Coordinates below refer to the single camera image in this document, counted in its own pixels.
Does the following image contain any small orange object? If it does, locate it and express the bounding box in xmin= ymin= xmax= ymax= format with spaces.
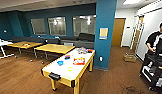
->
xmin=23 ymin=43 xmax=32 ymax=49

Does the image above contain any tan floor crate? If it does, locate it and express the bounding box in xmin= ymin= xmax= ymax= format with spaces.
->
xmin=123 ymin=53 xmax=137 ymax=63

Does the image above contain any yellow wooden table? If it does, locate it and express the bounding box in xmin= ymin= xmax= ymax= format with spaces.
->
xmin=33 ymin=43 xmax=77 ymax=61
xmin=6 ymin=41 xmax=43 ymax=55

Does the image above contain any ceiling light panel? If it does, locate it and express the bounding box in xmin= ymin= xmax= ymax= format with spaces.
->
xmin=122 ymin=0 xmax=143 ymax=5

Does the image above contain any beige pillar notice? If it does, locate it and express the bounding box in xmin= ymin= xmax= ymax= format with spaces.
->
xmin=99 ymin=27 xmax=109 ymax=40

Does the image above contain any small white table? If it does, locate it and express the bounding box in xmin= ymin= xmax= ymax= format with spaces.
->
xmin=0 ymin=39 xmax=15 ymax=60

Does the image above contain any framed interior window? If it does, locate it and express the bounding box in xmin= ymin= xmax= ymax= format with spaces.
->
xmin=47 ymin=16 xmax=67 ymax=37
xmin=30 ymin=17 xmax=47 ymax=36
xmin=72 ymin=14 xmax=97 ymax=37

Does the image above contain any light grey box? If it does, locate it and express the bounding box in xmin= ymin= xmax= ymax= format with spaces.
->
xmin=63 ymin=41 xmax=75 ymax=47

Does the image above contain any small red item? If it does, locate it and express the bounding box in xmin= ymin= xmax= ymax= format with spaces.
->
xmin=86 ymin=49 xmax=95 ymax=54

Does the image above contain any white pillar outlet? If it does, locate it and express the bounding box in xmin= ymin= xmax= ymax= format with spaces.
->
xmin=99 ymin=55 xmax=104 ymax=63

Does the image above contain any tall metal rack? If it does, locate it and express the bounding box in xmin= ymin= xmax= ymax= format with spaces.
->
xmin=130 ymin=15 xmax=145 ymax=55

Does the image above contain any dark grey sofa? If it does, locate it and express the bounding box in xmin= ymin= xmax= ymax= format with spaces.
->
xmin=60 ymin=32 xmax=96 ymax=50

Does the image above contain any yellow-green bowl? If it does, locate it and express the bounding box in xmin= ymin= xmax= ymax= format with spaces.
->
xmin=66 ymin=66 xmax=75 ymax=73

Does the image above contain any long dark bench sofa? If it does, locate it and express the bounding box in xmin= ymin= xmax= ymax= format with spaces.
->
xmin=11 ymin=35 xmax=62 ymax=46

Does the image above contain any blue bowl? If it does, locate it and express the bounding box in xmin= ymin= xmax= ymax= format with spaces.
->
xmin=56 ymin=60 xmax=65 ymax=67

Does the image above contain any yellow white air hockey table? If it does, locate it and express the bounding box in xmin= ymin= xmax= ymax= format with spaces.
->
xmin=40 ymin=47 xmax=97 ymax=94

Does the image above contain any dark bowl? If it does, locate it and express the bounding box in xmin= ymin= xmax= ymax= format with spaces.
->
xmin=64 ymin=54 xmax=72 ymax=61

